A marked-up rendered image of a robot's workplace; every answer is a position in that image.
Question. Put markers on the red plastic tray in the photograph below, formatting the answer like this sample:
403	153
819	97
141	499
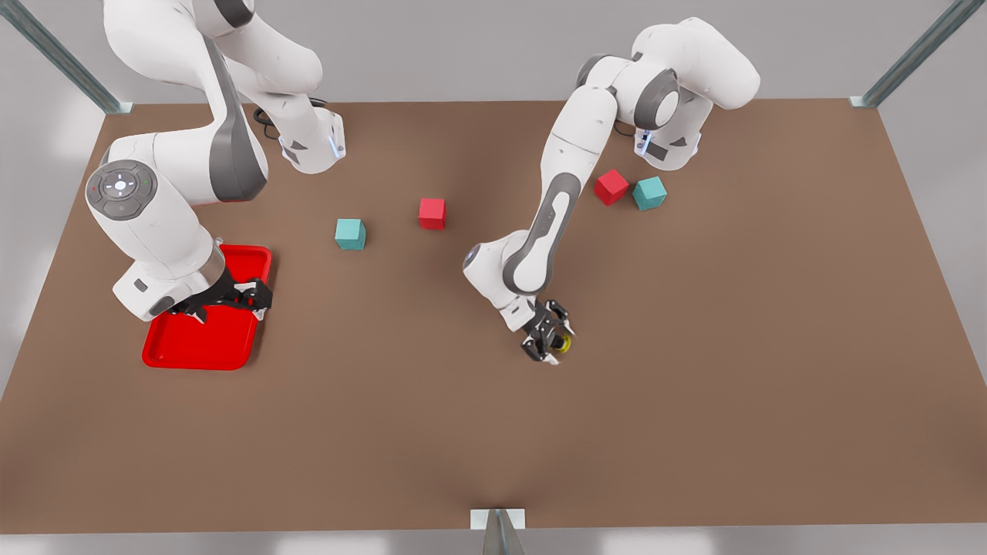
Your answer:
204	327

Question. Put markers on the silver frame post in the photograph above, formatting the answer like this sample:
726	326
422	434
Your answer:
500	532
910	55
62	55

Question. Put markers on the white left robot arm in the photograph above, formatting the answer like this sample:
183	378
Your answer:
570	146

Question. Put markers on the small yellow object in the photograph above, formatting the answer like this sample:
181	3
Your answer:
566	344

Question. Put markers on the red cube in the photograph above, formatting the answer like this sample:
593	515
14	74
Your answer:
611	186
432	213

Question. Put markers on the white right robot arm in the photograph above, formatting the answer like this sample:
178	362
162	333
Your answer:
177	162

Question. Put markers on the teal cube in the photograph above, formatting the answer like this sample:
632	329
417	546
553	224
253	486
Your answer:
649	193
350	233

